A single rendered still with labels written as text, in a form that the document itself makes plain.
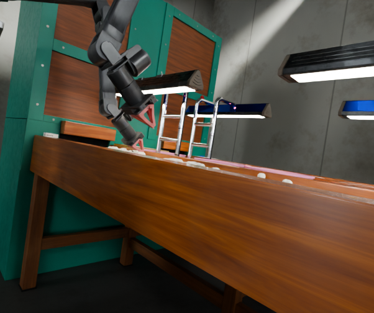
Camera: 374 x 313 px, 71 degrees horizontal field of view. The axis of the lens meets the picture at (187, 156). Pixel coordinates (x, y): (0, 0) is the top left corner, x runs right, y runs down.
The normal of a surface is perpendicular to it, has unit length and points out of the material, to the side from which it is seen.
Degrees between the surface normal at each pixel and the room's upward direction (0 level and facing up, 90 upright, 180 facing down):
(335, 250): 90
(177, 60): 90
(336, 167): 90
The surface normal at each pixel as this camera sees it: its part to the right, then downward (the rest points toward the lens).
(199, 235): -0.70, -0.09
